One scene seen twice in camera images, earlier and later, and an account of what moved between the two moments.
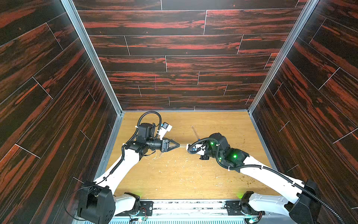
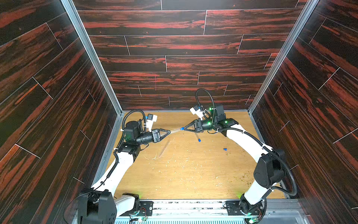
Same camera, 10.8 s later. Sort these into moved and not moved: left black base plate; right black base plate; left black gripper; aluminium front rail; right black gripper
Moved: right black gripper; left black gripper
Not moved: left black base plate; aluminium front rail; right black base plate
